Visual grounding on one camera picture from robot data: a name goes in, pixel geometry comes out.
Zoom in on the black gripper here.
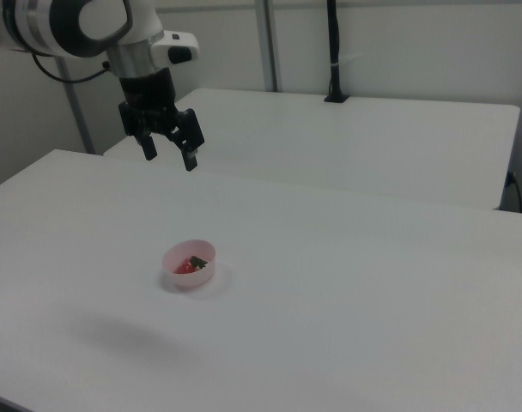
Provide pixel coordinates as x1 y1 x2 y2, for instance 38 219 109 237
117 68 206 173

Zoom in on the red strawberry with green leaves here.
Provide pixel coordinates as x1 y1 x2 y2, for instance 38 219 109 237
173 255 209 276

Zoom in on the pink plastic bowl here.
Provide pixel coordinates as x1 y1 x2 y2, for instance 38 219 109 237
161 239 216 289

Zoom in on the white side table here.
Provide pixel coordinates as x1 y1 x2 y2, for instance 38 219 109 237
102 88 521 211

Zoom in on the black pole with clamp base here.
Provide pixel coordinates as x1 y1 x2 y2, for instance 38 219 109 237
323 0 350 104

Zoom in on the grey metal partition post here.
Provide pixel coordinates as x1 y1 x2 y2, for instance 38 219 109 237
255 0 284 93
53 55 95 155

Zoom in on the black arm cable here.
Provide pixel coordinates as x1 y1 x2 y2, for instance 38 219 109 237
28 51 112 84

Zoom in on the black wall cable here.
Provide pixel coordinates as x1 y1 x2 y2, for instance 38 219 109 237
506 170 522 213

